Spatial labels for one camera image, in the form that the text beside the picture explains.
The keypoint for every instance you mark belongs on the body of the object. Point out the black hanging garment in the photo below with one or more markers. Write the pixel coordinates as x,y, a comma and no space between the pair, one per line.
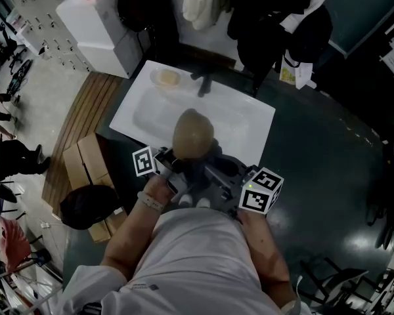
275,25

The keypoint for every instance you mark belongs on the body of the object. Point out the black folding chair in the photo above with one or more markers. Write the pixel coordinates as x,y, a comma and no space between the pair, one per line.
335,282

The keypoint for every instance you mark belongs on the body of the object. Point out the black bag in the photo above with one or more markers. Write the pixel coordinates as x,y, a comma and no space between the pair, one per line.
141,3

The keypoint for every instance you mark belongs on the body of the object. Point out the black faucet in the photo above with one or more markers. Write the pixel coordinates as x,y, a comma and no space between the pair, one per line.
204,80

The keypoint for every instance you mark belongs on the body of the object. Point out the black backpack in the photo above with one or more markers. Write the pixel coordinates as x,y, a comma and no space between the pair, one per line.
87,207

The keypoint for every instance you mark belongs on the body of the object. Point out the red chair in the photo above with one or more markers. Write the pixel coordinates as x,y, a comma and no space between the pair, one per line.
14,244

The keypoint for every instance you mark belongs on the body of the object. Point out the cream hanging garment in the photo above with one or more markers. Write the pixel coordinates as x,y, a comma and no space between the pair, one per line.
202,2

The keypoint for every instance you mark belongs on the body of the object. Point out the beige soap bar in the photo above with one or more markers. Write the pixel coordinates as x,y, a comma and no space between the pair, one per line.
169,76

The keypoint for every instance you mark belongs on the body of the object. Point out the clear soap dish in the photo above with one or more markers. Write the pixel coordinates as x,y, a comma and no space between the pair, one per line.
156,77

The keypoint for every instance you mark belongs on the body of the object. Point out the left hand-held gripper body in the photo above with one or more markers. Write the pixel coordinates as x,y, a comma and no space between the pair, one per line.
165,167

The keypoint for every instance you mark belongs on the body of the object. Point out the white sink basin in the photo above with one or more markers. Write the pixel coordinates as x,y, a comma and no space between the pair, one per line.
151,110

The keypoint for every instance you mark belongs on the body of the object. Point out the black office chair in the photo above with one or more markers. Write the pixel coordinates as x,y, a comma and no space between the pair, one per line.
11,46

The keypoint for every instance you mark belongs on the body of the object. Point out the wooden slatted pallet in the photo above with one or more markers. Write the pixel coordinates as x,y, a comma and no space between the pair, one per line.
82,110

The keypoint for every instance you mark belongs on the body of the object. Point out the white tote bag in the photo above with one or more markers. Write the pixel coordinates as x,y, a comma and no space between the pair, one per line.
297,72

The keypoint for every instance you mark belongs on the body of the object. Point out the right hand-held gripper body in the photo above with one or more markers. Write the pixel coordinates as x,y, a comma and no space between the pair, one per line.
261,192

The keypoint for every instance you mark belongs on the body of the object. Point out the person's white shirt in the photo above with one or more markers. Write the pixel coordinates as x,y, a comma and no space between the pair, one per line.
197,264

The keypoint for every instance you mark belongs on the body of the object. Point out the grey locker cabinet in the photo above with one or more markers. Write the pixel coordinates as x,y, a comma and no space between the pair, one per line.
42,21

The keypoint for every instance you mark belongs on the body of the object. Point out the bicycle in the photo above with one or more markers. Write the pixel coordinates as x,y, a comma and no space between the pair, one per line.
19,75

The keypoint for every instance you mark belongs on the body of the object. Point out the dark green board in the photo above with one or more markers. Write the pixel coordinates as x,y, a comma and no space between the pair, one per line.
364,8

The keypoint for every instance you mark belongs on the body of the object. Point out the person's left hand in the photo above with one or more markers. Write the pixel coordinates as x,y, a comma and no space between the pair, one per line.
159,189

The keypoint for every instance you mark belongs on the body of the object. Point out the cardboard box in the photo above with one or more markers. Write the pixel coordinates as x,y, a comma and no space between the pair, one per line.
85,162

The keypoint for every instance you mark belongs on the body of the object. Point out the white wrist band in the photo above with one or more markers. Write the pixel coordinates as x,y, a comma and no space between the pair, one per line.
150,202

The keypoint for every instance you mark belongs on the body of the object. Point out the white cabinet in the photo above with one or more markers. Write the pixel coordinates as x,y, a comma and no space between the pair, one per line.
98,34

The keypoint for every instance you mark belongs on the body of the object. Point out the person's white shoe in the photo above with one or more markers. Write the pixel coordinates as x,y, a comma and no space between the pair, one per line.
185,201
203,202

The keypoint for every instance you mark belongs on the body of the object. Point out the person's right forearm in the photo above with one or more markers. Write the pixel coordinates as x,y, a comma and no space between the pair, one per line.
266,248

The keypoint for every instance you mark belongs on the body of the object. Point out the person's left forearm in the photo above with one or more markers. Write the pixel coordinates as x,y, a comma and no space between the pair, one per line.
131,235

